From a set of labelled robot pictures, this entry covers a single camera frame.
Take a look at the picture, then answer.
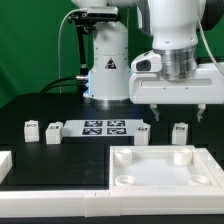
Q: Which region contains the grey cable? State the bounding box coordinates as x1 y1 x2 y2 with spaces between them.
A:
57 8 83 94

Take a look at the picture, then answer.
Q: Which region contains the white marker base plate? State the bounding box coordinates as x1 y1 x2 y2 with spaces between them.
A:
63 119 143 137

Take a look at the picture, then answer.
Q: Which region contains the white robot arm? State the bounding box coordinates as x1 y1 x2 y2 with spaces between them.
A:
71 0 224 111

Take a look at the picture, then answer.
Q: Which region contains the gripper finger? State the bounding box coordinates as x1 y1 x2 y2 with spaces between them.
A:
197 104 206 122
150 104 160 121

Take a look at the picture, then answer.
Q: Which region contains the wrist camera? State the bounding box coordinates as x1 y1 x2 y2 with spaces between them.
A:
131 51 162 73

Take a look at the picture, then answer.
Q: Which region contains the white square tabletop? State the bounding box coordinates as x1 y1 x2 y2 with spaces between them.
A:
109 145 224 196

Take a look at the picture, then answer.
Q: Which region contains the white fence left piece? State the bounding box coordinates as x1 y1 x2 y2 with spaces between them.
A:
0 151 13 184

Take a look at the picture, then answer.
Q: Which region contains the black camera on stand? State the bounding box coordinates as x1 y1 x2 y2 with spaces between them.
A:
68 6 119 76

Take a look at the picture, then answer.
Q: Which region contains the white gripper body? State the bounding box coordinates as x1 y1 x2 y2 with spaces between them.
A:
129 63 224 104

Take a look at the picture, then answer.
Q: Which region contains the black cable bundle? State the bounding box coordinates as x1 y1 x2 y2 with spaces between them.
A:
39 75 90 94

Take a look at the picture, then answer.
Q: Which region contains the white obstacle fence front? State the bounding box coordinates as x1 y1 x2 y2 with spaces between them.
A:
0 191 224 218

